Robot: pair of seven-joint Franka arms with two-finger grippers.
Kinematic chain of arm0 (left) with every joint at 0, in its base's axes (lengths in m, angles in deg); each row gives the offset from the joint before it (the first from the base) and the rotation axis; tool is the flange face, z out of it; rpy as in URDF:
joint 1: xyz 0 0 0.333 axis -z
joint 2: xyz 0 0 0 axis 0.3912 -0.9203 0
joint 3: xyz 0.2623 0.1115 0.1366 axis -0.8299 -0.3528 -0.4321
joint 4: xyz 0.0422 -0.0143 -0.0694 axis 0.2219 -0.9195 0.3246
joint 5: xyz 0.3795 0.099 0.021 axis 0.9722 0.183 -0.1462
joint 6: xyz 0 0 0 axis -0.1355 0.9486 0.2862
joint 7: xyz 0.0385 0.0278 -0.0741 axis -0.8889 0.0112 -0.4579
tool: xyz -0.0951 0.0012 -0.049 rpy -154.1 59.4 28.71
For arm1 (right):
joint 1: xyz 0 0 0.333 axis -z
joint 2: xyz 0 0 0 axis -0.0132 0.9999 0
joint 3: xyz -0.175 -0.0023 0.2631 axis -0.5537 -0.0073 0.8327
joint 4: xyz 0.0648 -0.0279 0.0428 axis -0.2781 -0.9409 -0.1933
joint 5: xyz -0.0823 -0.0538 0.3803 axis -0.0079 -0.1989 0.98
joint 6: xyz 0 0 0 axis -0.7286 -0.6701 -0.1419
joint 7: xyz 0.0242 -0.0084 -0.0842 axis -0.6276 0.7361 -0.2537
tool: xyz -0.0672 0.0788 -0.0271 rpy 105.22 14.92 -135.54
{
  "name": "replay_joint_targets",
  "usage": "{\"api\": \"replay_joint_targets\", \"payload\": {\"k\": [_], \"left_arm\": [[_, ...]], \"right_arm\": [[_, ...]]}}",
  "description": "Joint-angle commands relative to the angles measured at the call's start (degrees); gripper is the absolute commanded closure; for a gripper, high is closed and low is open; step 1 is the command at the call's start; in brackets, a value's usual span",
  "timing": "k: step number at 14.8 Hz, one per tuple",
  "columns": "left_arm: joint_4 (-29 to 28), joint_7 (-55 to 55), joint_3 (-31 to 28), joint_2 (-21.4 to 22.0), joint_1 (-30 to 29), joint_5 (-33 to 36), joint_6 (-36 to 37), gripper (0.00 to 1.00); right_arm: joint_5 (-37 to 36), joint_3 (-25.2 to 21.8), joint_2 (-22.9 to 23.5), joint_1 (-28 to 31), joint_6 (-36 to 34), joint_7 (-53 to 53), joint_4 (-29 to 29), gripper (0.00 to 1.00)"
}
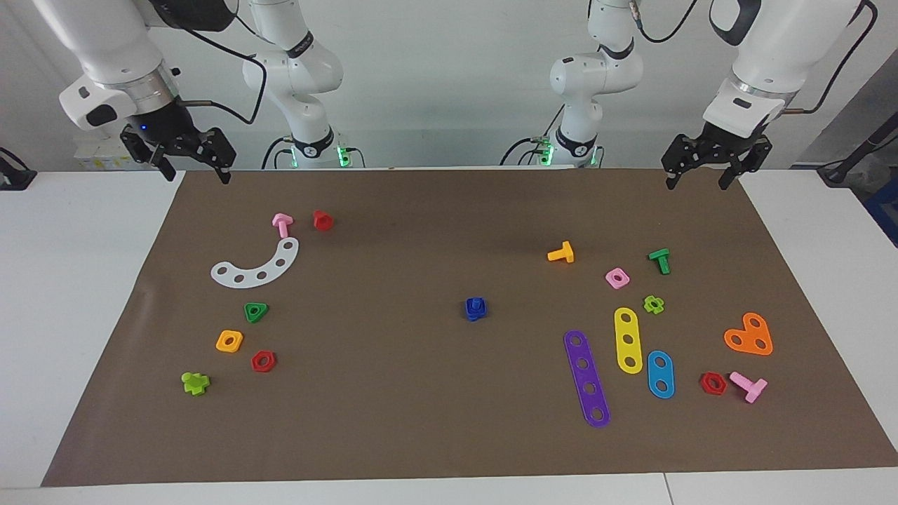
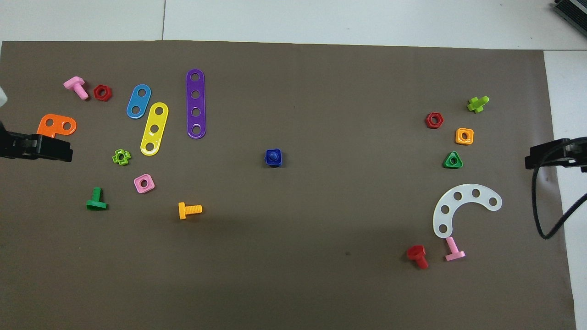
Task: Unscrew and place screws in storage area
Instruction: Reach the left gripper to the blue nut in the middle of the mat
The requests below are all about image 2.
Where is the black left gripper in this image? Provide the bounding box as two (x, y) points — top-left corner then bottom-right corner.
(0, 131), (73, 162)

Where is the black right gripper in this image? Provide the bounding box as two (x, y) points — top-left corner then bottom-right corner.
(525, 137), (587, 173)

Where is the orange three-hole plastic plate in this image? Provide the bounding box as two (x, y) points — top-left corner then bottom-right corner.
(37, 114), (78, 138)

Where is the pink plastic bolt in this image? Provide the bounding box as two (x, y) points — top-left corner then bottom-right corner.
(444, 236), (466, 262)
(63, 76), (89, 100)

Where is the green plastic bolt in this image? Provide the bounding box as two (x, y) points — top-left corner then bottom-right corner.
(86, 187), (108, 211)

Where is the lime plastic bolt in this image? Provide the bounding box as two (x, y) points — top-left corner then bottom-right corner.
(467, 96), (490, 114)

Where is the white curved five-hole plate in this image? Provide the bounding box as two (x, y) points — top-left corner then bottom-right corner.
(432, 184), (503, 239)

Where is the blue two-hole plastic plate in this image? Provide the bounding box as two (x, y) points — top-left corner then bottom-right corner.
(126, 84), (152, 120)

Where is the pink square plastic nut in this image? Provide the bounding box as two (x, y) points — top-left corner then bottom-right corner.
(133, 174), (155, 194)

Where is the yellow three-hole plastic plate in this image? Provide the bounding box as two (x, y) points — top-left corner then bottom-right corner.
(140, 102), (169, 157)

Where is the dark finned metal box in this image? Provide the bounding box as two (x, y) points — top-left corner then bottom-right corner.
(553, 0), (587, 26)

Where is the purple four-hole plastic plate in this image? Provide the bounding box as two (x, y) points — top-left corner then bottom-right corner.
(186, 69), (207, 139)

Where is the orange plastic bolt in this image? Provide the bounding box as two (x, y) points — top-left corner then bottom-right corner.
(178, 202), (203, 220)

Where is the red plastic bolt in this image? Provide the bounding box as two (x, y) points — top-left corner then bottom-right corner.
(406, 245), (429, 270)

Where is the brown table mat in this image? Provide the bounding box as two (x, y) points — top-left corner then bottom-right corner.
(0, 40), (577, 330)

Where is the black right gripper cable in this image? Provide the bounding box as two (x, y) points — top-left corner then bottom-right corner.
(532, 164), (587, 240)

